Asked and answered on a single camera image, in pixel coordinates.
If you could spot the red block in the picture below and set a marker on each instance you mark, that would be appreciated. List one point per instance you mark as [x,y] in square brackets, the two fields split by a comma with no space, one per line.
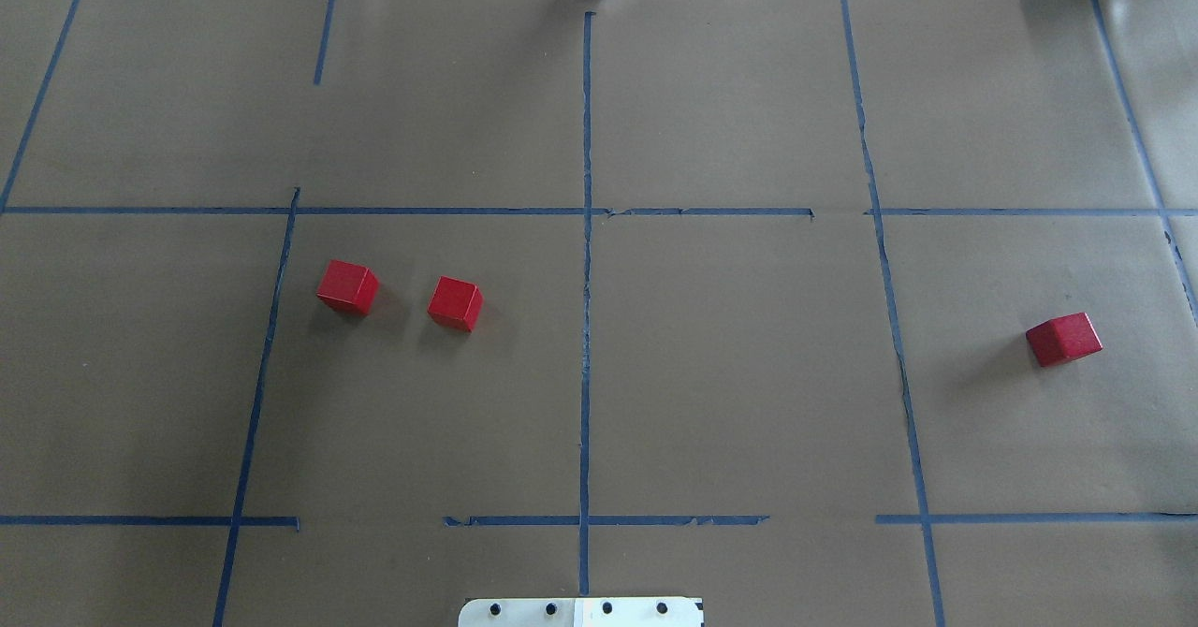
[455,304]
[348,287]
[1063,339]

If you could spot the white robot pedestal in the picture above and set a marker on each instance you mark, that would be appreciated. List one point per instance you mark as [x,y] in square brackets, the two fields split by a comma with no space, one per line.
[584,611]

